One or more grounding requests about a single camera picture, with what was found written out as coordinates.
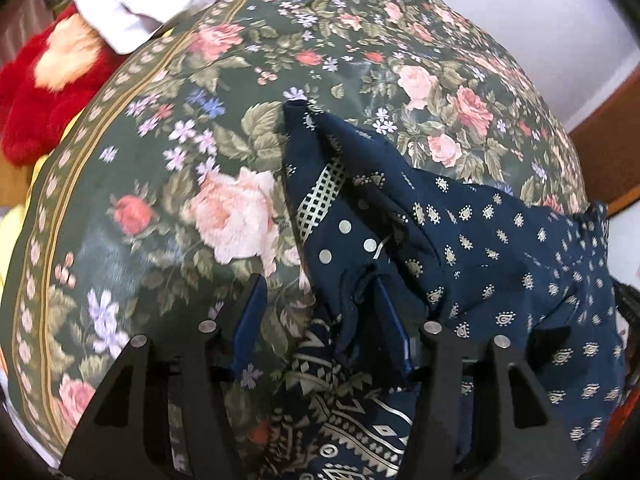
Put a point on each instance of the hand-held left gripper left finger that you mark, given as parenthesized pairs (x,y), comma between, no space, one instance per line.
(247,320)

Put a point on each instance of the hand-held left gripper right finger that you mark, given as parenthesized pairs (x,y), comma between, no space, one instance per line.
(400,345)

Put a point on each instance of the navy patterned hoodie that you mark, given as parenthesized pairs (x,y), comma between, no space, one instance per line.
(500,270)

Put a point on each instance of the green floral blanket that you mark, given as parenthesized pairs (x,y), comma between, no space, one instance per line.
(165,160)

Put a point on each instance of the yellow bed sheet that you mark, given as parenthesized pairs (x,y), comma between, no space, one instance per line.
(12,240)

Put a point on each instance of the red plush toy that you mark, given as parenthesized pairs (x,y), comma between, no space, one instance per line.
(30,110)

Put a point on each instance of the white shirt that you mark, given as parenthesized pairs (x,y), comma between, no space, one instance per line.
(150,0)

